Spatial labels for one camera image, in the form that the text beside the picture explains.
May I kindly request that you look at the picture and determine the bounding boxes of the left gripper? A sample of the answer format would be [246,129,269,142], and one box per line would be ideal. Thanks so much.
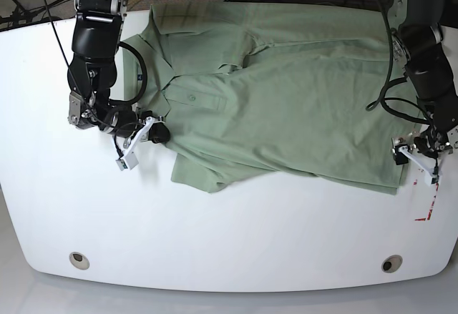
[391,129,454,166]

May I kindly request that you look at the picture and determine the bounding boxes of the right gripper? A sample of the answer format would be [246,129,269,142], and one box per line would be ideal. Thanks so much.
[107,108,171,144]

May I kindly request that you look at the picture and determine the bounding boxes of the green T-shirt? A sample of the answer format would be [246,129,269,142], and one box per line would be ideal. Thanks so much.
[127,3,414,195]

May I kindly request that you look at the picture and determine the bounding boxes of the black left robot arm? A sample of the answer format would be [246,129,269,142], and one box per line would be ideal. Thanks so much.
[389,0,457,158]

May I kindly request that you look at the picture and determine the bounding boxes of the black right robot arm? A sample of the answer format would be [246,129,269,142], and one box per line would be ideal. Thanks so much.
[67,0,153,139]

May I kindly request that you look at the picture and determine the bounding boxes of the red tape rectangle marking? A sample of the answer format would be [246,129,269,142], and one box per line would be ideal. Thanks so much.
[411,180,439,222]

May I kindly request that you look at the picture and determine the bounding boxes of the right table grommet hole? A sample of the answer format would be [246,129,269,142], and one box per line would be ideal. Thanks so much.
[381,255,403,273]

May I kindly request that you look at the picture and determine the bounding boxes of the table grommet hole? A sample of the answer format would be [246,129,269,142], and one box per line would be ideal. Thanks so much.
[69,252,90,270]
[381,255,403,273]

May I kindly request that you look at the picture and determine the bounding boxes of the left table grommet hole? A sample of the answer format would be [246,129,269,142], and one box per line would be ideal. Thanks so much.
[69,252,90,270]

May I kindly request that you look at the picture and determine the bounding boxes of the black tripod legs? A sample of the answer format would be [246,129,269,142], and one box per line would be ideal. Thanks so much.
[1,0,61,31]

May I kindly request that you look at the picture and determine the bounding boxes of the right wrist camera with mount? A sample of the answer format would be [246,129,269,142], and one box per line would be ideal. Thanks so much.
[114,115,165,172]

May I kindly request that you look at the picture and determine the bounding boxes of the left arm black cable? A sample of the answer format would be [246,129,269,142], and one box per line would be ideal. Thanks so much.
[361,0,430,125]

